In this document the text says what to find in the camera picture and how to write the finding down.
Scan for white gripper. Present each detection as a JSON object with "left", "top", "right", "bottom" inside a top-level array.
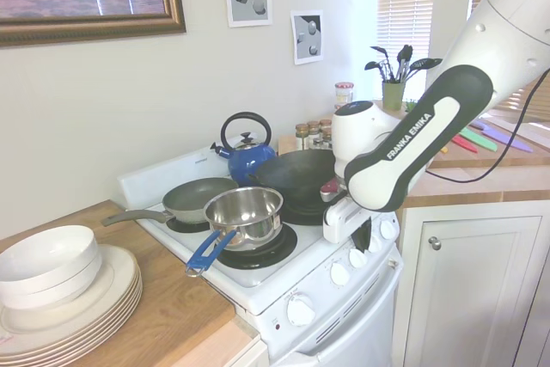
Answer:
[{"left": 322, "top": 199, "right": 373, "bottom": 255}]

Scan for black coil stove burner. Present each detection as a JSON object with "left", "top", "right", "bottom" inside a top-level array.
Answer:
[
  {"left": 166, "top": 215, "right": 211, "bottom": 235},
  {"left": 281, "top": 201, "right": 330, "bottom": 227},
  {"left": 217, "top": 223, "right": 298, "bottom": 270}
]

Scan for white electric stove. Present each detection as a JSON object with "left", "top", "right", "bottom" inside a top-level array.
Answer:
[{"left": 116, "top": 145, "right": 405, "bottom": 367}]

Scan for white oven temperature knob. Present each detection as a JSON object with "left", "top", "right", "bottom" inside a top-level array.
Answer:
[{"left": 286, "top": 293, "right": 315, "bottom": 327}]

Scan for white cabinet door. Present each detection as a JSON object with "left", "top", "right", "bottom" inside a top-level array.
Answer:
[{"left": 393, "top": 194, "right": 550, "bottom": 367}]

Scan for red kitchen knife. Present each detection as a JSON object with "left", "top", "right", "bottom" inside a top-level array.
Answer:
[{"left": 450, "top": 134, "right": 479, "bottom": 154}]

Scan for green utensil holder cup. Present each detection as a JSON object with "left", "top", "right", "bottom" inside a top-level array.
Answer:
[{"left": 382, "top": 81, "right": 407, "bottom": 111}]

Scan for green kitchen knife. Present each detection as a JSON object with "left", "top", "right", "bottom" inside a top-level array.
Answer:
[{"left": 459, "top": 127, "right": 498, "bottom": 152}]

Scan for thick wooden cutting board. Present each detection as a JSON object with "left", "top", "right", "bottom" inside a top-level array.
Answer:
[{"left": 429, "top": 113, "right": 550, "bottom": 169}]

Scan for black cooking spatula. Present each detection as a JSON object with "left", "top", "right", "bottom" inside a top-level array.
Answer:
[{"left": 364, "top": 60, "right": 390, "bottom": 83}]

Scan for grey frying pan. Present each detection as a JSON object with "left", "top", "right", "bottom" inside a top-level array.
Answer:
[{"left": 101, "top": 177, "right": 240, "bottom": 227}]

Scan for purple kitchen knife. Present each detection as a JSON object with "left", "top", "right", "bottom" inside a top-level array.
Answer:
[{"left": 470, "top": 119, "right": 534, "bottom": 153}]

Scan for black slotted spoon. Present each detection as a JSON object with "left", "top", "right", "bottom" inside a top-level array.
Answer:
[{"left": 406, "top": 57, "right": 443, "bottom": 83}]

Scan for black kitchen tongs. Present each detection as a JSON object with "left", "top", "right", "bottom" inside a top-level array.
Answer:
[{"left": 394, "top": 44, "right": 414, "bottom": 83}]

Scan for black cooking spoon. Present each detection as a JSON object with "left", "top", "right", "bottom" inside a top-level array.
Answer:
[{"left": 370, "top": 45, "right": 393, "bottom": 83}]

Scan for grey spheres paper print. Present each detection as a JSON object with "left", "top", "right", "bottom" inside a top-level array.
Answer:
[{"left": 290, "top": 9, "right": 326, "bottom": 66}]

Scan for white ceramic bowl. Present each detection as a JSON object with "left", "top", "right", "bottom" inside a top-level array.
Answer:
[
  {"left": 0, "top": 250, "right": 104, "bottom": 310},
  {"left": 0, "top": 224, "right": 102, "bottom": 295}
]

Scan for black wok wooden handle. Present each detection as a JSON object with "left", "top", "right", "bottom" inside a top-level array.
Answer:
[{"left": 245, "top": 150, "right": 345, "bottom": 213}]

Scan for white oven door handle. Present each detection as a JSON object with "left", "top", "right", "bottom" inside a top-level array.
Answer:
[{"left": 296, "top": 284, "right": 400, "bottom": 367}]

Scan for steel saucepan blue handle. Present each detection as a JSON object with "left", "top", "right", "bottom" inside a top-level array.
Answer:
[{"left": 185, "top": 186, "right": 284, "bottom": 278}]

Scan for blue kettle black handle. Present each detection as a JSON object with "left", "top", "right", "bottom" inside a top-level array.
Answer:
[{"left": 209, "top": 111, "right": 277, "bottom": 186}]

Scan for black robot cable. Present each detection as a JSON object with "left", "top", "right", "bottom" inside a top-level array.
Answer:
[{"left": 425, "top": 68, "right": 550, "bottom": 183}]

